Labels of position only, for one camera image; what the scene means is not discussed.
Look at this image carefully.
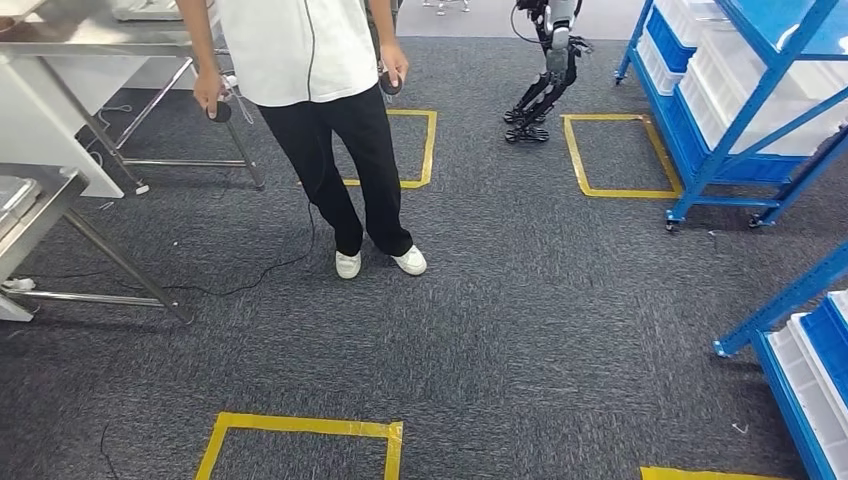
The black humanoid robot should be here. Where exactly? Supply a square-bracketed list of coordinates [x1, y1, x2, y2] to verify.
[502, 0, 596, 146]

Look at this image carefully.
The person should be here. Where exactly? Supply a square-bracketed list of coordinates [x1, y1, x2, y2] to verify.
[175, 0, 429, 281]

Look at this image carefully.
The blue plastic bin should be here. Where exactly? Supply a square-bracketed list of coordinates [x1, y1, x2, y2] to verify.
[645, 5, 698, 73]
[798, 297, 848, 426]
[664, 86, 808, 186]

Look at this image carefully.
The person's hand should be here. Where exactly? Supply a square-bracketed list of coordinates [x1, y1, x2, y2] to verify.
[192, 68, 231, 122]
[378, 41, 411, 88]

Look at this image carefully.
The thin white cable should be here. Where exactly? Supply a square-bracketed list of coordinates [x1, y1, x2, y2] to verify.
[84, 103, 134, 168]

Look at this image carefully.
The yellow floor tape square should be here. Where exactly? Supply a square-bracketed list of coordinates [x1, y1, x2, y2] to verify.
[193, 411, 405, 480]
[561, 113, 684, 201]
[639, 466, 786, 480]
[340, 108, 439, 191]

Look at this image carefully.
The long black floor cable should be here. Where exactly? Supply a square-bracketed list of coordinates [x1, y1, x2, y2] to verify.
[13, 201, 320, 299]

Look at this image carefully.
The black hanging cable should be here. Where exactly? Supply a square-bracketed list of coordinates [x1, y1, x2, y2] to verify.
[301, 0, 319, 102]

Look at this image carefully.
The white cabinet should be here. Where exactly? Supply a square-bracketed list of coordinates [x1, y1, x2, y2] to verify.
[0, 54, 150, 200]

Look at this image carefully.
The steel side table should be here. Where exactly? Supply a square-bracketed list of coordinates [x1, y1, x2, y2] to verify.
[0, 0, 268, 195]

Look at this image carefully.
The blue metal shelf rack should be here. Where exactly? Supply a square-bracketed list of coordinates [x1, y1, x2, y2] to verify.
[713, 241, 848, 480]
[614, 0, 848, 232]

